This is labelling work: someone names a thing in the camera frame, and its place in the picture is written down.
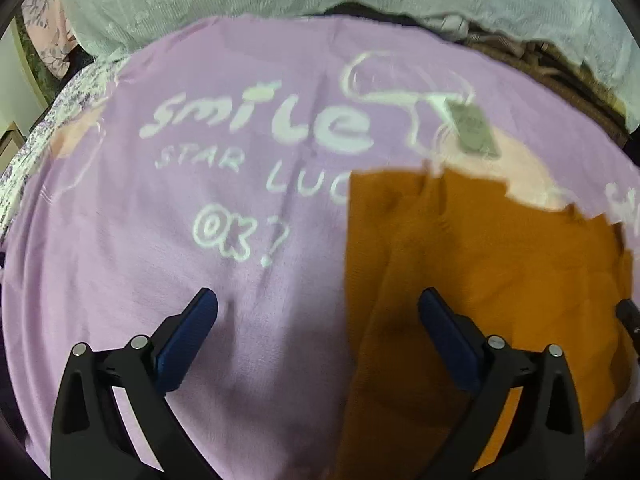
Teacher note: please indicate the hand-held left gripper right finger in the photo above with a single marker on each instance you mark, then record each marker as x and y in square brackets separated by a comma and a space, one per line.
[445, 332]

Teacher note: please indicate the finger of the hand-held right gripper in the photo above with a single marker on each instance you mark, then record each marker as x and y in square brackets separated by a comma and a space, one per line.
[631, 322]

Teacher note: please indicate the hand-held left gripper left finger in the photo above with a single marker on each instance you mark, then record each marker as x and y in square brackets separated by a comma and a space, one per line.
[192, 327]

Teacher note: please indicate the orange knit cat cardigan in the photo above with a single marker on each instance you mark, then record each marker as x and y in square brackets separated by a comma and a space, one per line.
[475, 270]

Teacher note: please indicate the purple printed blanket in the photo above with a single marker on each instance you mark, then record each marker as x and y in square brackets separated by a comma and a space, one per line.
[150, 260]

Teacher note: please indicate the paper hang tag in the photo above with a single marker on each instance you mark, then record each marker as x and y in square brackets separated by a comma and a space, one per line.
[472, 127]

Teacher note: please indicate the brown woven mat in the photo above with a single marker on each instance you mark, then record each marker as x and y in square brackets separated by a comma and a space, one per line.
[565, 75]

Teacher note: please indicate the purple floral bed sheet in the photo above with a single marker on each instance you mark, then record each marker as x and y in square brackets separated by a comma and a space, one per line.
[65, 105]

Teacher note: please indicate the wooden furniture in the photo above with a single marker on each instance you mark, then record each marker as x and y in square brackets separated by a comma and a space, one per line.
[15, 85]

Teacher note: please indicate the pink floral cloth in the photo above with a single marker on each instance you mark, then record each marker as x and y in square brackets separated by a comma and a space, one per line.
[50, 35]

